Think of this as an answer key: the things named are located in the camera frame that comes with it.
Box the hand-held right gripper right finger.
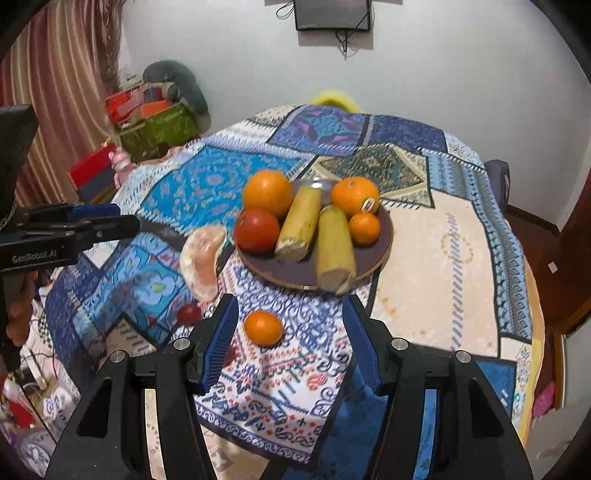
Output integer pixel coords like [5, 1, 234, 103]
[342, 294, 536, 480]

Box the orange with sticker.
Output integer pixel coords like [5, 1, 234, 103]
[331, 176, 380, 219]

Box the orange box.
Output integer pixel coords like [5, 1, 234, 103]
[139, 99, 174, 117]

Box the large orange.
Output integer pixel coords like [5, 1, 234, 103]
[243, 170, 294, 220]

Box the yellow sugarcane piece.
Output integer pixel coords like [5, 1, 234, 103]
[275, 185, 323, 263]
[316, 205, 357, 294]

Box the small black monitor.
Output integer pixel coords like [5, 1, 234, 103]
[295, 0, 372, 32]

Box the dark tied curtain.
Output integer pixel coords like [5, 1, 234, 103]
[99, 0, 126, 90]

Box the yellow cushion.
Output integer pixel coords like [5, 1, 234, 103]
[310, 89, 358, 112]

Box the black cable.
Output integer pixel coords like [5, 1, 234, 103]
[335, 30, 359, 59]

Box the flat red box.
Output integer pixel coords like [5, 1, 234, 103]
[68, 142, 118, 186]

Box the pink slipper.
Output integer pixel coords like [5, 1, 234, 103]
[531, 381, 557, 418]

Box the small tangerine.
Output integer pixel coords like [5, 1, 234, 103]
[244, 310, 284, 347]
[348, 211, 381, 245]

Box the purple plate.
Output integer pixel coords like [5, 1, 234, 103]
[235, 178, 394, 291]

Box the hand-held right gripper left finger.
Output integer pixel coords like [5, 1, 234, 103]
[44, 293, 241, 480]

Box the patchwork blanket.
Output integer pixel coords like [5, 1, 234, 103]
[39, 105, 546, 480]

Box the wooden panelled door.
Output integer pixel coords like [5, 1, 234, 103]
[554, 194, 591, 333]

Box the green patterned box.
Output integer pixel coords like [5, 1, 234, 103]
[119, 102, 201, 162]

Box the red gift box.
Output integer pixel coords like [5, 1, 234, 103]
[105, 90, 148, 123]

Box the grey backpack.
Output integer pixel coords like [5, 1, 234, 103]
[484, 159, 512, 215]

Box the person's left hand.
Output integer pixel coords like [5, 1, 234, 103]
[6, 270, 39, 343]

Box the pink doll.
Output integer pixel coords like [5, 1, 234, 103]
[110, 148, 133, 185]

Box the peeled pomelo segment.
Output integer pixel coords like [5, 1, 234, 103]
[179, 224, 229, 303]

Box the striped brown curtain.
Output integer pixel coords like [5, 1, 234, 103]
[0, 0, 122, 204]

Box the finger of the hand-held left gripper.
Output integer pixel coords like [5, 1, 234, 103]
[18, 202, 122, 227]
[69, 213, 140, 254]

